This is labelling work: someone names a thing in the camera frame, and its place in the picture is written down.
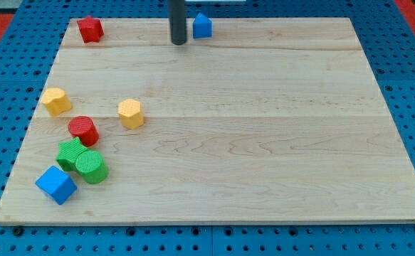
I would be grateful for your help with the wooden board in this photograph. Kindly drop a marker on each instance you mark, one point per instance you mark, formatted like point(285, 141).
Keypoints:
point(271, 121)

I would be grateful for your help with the blue cube block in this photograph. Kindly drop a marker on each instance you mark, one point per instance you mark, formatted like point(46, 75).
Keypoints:
point(57, 184)

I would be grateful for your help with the yellow heart block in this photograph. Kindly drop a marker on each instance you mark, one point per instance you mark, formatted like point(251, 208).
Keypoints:
point(56, 101)

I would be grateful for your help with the green star block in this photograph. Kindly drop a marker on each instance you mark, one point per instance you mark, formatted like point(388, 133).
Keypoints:
point(69, 152)

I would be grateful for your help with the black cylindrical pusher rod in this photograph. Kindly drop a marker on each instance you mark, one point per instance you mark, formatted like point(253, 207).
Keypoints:
point(177, 21)

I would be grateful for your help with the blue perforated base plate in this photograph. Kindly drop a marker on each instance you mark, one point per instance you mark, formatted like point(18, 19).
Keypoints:
point(27, 51)

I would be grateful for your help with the blue pentagon block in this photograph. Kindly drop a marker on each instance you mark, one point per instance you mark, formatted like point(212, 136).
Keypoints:
point(202, 27)

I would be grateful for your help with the green cylinder block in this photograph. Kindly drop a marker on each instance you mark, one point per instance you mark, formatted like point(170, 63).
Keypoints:
point(91, 166)

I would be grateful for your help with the yellow hexagon block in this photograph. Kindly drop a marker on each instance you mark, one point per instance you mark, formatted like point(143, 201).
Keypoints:
point(130, 113)

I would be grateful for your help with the red cylinder block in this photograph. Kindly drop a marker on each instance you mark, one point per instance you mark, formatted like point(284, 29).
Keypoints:
point(83, 128)

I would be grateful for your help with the red star block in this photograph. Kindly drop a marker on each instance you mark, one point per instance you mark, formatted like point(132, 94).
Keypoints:
point(91, 29)

